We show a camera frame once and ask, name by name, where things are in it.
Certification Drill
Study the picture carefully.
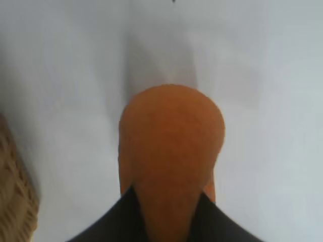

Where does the tan woven wicker basket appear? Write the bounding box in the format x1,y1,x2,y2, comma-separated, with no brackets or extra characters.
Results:
0,112,41,242

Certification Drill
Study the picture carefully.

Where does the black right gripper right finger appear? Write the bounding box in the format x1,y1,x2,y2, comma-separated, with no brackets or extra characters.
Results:
186,194,258,242

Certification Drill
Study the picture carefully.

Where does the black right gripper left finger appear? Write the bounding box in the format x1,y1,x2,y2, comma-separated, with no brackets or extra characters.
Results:
67,188,150,242

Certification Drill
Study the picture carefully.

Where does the orange knobbed citrus fruit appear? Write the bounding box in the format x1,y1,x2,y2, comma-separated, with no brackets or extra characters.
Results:
118,83,227,242

